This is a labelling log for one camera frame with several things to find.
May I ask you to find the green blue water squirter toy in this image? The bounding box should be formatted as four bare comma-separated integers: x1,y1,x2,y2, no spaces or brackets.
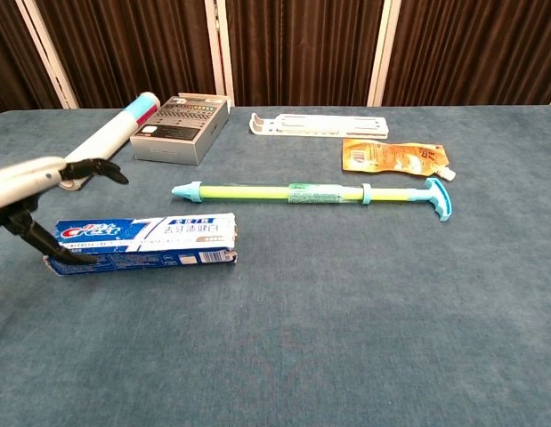
171,176,454,222

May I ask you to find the white folding stand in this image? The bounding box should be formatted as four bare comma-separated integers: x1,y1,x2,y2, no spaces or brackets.
249,112,390,140

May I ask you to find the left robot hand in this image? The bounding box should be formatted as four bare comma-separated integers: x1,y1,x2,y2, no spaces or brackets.
0,155,130,266

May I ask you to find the white roll with blue label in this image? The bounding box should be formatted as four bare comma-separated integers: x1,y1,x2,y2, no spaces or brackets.
61,92,161,191

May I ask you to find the orange spout pouch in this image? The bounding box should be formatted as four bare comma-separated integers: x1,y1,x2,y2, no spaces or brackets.
341,137,458,181

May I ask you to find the dark brown pleated curtain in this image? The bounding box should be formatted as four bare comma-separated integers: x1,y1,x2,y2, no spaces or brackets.
0,0,551,117

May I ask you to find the blue felt table cover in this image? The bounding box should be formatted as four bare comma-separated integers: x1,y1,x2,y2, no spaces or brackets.
0,104,551,427

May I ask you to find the blue white toothpaste box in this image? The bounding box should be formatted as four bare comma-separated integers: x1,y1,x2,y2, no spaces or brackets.
42,212,239,278

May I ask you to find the grey printed product box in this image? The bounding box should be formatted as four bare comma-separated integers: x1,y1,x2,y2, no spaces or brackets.
129,92,233,167

